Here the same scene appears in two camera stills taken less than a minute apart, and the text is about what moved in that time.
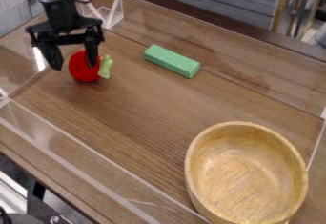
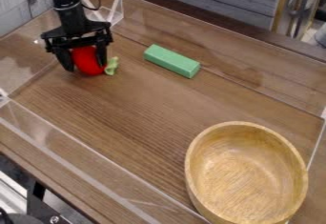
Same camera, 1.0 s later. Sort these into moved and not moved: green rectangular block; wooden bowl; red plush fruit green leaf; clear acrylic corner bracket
Moved: red plush fruit green leaf
Not moved: wooden bowl; clear acrylic corner bracket; green rectangular block
